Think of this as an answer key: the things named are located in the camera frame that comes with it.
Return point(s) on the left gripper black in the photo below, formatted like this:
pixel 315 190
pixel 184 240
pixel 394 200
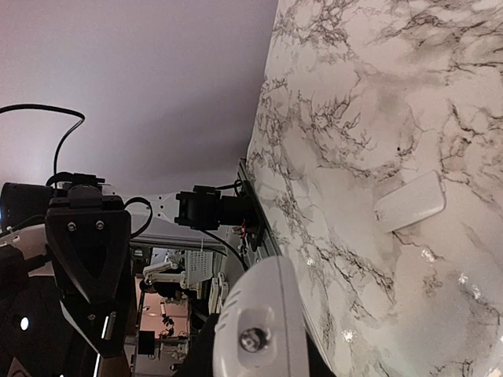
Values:
pixel 88 231

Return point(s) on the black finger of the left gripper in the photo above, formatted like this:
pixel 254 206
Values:
pixel 103 326

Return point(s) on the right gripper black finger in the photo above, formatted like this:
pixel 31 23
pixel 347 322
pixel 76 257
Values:
pixel 198 361

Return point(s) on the white remote control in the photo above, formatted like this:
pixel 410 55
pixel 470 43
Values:
pixel 260 330

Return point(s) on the white battery cover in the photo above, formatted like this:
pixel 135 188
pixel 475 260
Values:
pixel 415 201

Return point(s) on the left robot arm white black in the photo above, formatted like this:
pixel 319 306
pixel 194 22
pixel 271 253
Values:
pixel 24 205

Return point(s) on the front aluminium frame rail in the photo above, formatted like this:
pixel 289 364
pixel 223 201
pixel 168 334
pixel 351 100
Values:
pixel 204 209

